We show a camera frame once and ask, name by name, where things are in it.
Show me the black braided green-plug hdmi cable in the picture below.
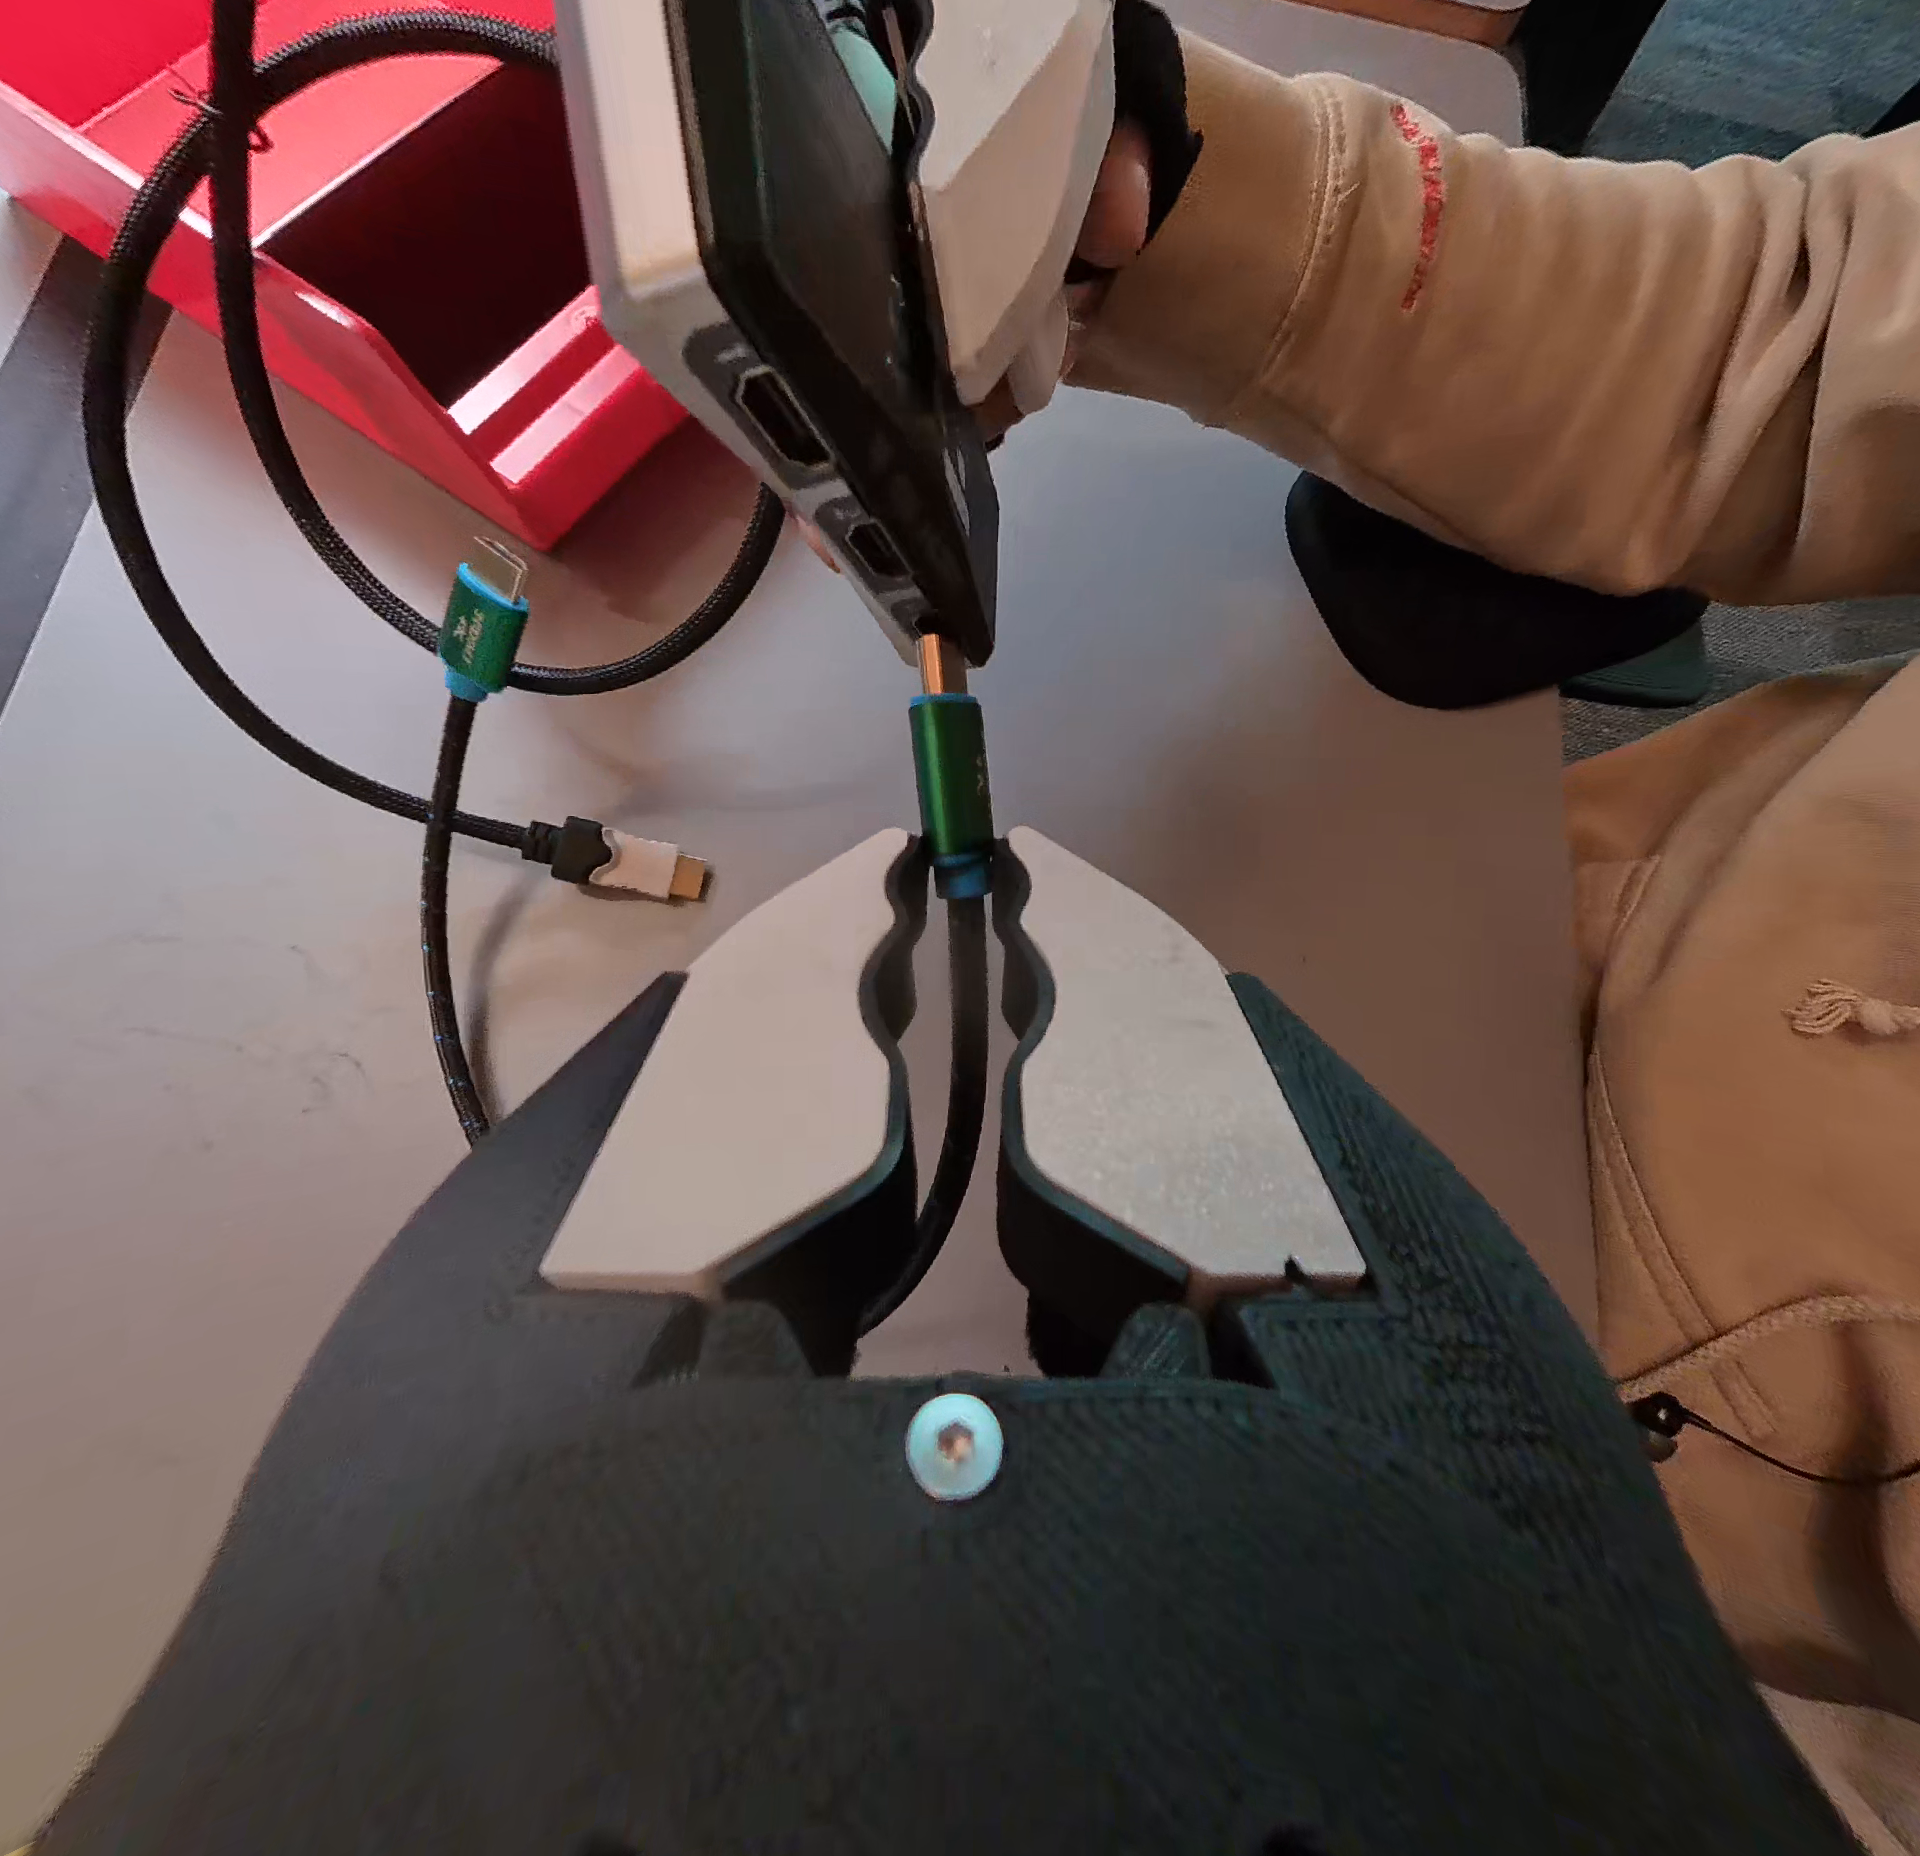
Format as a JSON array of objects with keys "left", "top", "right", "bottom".
[{"left": 419, "top": 531, "right": 1002, "bottom": 1339}]

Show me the silver and black port hub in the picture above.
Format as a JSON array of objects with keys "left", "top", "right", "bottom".
[{"left": 547, "top": 0, "right": 1002, "bottom": 670}]

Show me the red cardboard box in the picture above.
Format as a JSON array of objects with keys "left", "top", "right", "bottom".
[{"left": 0, "top": 0, "right": 696, "bottom": 551}]

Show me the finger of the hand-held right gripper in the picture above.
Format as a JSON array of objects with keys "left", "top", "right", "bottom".
[{"left": 897, "top": 0, "right": 1120, "bottom": 427}]

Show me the person's beige hoodie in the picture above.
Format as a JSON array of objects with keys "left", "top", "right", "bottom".
[{"left": 1560, "top": 655, "right": 1920, "bottom": 1739}]

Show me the person's right hand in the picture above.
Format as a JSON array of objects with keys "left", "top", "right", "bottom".
[{"left": 1065, "top": 119, "right": 1164, "bottom": 292}]

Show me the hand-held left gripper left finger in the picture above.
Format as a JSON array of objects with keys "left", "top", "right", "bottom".
[{"left": 537, "top": 828, "right": 919, "bottom": 1296}]

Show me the black braided white-plug cable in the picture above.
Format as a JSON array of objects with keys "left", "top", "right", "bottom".
[{"left": 82, "top": 0, "right": 788, "bottom": 909}]

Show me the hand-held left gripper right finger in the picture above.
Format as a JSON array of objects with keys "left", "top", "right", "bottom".
[{"left": 992, "top": 824, "right": 1371, "bottom": 1310}]

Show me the beige hoodie drawstring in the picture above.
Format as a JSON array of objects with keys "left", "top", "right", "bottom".
[{"left": 1784, "top": 974, "right": 1920, "bottom": 1042}]

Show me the person's right forearm beige sleeve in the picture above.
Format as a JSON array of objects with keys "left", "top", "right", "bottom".
[{"left": 1062, "top": 25, "right": 1920, "bottom": 611}]

